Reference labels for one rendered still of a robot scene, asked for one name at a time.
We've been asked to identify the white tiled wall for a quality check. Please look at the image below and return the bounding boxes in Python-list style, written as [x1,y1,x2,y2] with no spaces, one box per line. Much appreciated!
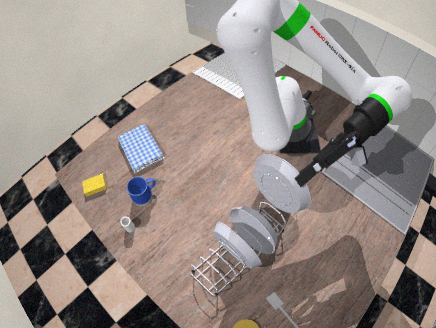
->
[185,0,436,177]

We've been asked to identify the blue checked towel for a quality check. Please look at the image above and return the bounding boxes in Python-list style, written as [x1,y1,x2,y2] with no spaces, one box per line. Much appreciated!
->
[118,124,164,173]

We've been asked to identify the yellow flat round disc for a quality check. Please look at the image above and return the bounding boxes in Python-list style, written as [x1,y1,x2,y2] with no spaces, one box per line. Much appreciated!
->
[233,319,259,328]

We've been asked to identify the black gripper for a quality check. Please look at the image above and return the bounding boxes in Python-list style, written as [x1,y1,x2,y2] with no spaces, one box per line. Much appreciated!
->
[294,111,374,187]

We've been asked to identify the grey ribbed draining mat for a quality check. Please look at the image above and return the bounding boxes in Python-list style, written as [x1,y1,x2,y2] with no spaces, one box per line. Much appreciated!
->
[192,53,286,99]

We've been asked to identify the yellow sponge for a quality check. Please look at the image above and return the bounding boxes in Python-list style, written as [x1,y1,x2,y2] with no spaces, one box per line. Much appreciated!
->
[82,174,107,196]

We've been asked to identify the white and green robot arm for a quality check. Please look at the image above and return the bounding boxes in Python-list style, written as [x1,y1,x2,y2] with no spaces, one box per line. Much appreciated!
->
[217,0,412,152]

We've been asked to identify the blue mug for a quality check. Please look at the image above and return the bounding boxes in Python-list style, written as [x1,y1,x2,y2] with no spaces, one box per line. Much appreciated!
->
[126,176,156,206]

